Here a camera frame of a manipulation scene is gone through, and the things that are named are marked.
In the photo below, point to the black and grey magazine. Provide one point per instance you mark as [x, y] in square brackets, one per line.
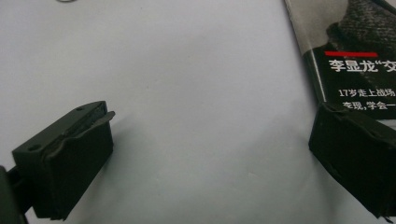
[358, 56]

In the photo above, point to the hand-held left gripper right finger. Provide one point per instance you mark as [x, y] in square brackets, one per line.
[355, 155]

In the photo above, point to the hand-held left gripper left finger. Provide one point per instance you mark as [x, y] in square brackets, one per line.
[71, 161]

